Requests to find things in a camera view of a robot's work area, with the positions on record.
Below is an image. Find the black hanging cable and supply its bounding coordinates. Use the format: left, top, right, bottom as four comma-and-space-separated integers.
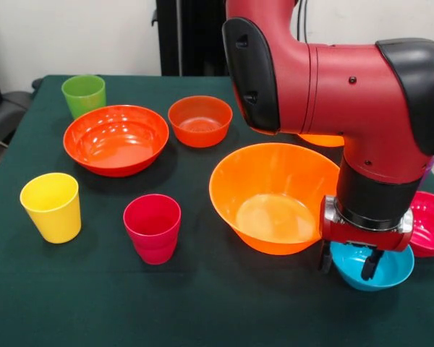
296, 0, 311, 45

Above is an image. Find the pink plastic cup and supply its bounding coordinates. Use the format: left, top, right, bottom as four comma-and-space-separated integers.
122, 193, 182, 266

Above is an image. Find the large orange bowl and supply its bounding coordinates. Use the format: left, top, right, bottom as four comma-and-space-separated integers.
297, 132, 346, 148
208, 142, 341, 256

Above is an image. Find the wide red bowl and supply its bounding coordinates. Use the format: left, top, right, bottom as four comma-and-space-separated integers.
63, 104, 170, 178

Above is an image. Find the dark green tablecloth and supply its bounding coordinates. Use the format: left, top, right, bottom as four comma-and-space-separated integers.
0, 74, 434, 347

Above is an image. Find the green plastic cup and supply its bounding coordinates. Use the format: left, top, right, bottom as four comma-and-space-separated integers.
61, 74, 106, 120

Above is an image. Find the yellow plastic cup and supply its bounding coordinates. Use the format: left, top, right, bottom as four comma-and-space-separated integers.
20, 172, 82, 244

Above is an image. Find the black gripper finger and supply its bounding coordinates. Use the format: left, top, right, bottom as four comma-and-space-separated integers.
360, 249, 385, 281
318, 239, 334, 274

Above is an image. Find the purple plastic cup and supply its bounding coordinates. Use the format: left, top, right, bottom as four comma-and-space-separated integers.
417, 155, 434, 189

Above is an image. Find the pink plastic bowl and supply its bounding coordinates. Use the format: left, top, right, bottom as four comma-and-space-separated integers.
408, 190, 434, 258

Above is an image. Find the blue plastic bowl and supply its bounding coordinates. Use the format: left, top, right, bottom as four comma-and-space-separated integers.
328, 241, 415, 292

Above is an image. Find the black chair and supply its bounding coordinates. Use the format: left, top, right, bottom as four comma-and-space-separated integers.
0, 46, 43, 145

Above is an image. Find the small red bowl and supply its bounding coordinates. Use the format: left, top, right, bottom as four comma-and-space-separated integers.
167, 95, 234, 148

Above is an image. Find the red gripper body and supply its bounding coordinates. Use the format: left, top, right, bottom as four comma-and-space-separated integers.
318, 194, 414, 253

